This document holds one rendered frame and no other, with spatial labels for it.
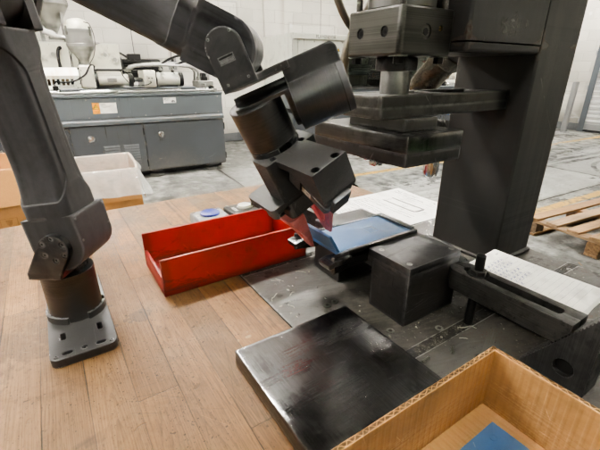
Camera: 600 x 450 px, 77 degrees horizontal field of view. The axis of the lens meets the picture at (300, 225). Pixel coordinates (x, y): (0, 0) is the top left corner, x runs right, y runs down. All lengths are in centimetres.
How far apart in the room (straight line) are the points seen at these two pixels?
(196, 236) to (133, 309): 18
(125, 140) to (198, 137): 85
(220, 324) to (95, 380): 15
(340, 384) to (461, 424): 12
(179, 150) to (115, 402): 466
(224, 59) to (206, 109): 467
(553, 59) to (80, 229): 68
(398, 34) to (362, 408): 38
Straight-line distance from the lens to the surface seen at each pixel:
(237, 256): 61
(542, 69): 68
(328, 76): 40
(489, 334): 55
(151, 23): 42
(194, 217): 81
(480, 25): 54
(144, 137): 493
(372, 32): 50
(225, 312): 54
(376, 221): 60
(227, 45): 39
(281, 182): 41
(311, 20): 802
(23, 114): 50
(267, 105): 40
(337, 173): 36
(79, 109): 485
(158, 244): 69
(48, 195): 50
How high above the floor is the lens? 121
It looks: 22 degrees down
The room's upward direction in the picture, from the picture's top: straight up
